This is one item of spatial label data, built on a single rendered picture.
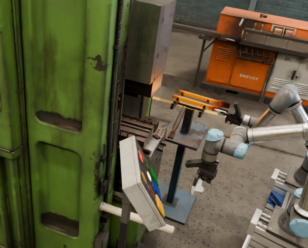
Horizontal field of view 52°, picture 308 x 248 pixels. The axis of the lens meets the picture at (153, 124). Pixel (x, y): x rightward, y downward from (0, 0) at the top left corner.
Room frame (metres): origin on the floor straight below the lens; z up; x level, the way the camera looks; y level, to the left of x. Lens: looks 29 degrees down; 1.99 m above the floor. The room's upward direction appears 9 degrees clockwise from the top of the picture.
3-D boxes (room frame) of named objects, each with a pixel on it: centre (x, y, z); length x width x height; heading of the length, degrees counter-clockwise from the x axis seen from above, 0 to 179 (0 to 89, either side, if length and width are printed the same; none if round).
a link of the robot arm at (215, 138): (1.29, -0.30, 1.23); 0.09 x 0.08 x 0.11; 71
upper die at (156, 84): (1.73, 0.22, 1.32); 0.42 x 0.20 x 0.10; 77
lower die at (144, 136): (1.73, 0.22, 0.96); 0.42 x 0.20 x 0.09; 77
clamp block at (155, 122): (1.87, 0.03, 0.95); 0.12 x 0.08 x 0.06; 77
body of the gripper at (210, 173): (1.28, -0.30, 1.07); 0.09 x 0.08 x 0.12; 63
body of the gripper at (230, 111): (2.07, -0.57, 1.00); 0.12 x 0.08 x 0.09; 71
